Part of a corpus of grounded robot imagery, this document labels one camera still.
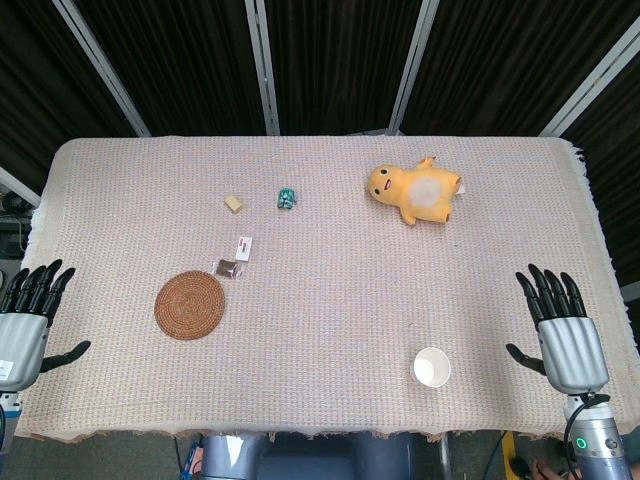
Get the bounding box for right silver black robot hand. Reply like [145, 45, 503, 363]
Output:
[505, 263, 612, 395]

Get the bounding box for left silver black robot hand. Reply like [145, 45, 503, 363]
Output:
[0, 258, 93, 393]

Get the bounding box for white paper cup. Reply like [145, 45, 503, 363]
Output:
[410, 346, 453, 389]

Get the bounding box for brown woven round coaster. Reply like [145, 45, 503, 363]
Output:
[153, 270, 227, 342]

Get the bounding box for beige textured tablecloth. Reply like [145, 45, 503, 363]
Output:
[13, 135, 640, 445]

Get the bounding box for blue plastic packet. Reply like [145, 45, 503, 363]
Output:
[180, 438, 205, 477]

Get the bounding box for yellow plush toy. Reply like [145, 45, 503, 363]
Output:
[368, 156, 467, 228]

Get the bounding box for small brown packet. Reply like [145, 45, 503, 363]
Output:
[213, 257, 245, 281]

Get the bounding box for grey blue robot torso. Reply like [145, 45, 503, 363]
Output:
[198, 431, 417, 480]

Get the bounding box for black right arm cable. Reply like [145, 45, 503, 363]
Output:
[563, 393, 612, 469]

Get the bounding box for grey partition post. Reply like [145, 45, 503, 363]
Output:
[243, 0, 281, 137]
[538, 33, 640, 137]
[0, 166, 42, 207]
[387, 0, 442, 136]
[51, 0, 152, 137]

